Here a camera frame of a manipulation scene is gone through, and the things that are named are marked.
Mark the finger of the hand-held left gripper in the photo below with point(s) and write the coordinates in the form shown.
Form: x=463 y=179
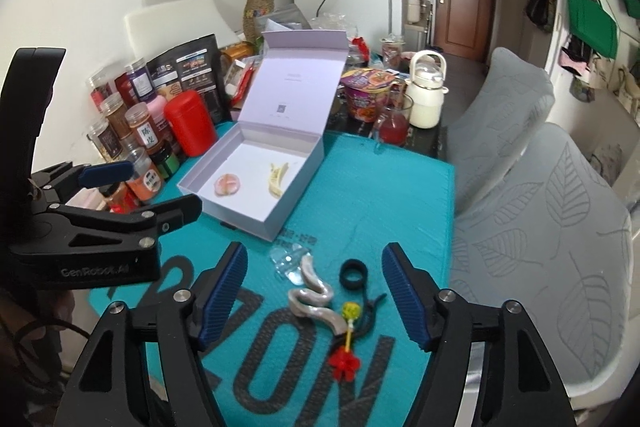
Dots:
x=170 y=212
x=107 y=173

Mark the cream hair clip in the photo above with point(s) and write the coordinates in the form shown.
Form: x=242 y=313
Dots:
x=276 y=179

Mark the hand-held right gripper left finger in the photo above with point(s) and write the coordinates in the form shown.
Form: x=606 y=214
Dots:
x=222 y=302

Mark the large grey leaf cushion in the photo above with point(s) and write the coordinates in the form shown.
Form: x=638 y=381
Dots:
x=545 y=257

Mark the purple instant noodle cup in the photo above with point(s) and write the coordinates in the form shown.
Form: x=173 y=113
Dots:
x=367 y=94

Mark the pink hair clip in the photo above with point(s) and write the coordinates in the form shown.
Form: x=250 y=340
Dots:
x=227 y=183

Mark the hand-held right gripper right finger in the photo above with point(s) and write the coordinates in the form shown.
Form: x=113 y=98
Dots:
x=407 y=297

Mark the red flower hair accessory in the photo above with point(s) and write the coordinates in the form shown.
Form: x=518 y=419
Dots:
x=344 y=363

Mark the glass flask with red liquid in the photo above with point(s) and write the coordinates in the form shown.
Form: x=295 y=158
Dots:
x=394 y=131

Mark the black snack bag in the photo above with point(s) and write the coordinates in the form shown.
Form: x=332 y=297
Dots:
x=192 y=67

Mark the green tote bag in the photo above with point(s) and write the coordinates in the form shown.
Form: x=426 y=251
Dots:
x=592 y=22

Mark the clear glass cup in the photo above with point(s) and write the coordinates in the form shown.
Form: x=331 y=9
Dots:
x=406 y=99

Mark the yellow lollipop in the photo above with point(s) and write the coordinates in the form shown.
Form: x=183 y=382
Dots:
x=351 y=311

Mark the clear plastic hair clip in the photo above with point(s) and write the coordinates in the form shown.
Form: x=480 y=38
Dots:
x=287 y=264

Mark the glass jar with lid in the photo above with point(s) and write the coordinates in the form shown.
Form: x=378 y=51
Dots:
x=392 y=52

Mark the pink jar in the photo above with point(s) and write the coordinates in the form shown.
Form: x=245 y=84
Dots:
x=156 y=111

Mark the teal bubble mailer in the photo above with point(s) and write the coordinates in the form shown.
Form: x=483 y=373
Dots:
x=380 y=207

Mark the pearly wavy hair clip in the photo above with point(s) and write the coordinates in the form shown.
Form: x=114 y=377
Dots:
x=315 y=297

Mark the group of spice jars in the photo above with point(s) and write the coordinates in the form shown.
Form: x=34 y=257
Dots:
x=132 y=127

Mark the white gift box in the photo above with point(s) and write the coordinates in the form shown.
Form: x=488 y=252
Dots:
x=295 y=82

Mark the red canister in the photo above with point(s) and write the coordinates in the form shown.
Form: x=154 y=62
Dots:
x=190 y=122

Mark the round woven mat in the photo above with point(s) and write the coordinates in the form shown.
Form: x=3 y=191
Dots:
x=260 y=9

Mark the far grey leaf-pattern chair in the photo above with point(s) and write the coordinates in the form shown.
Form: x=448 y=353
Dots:
x=500 y=117

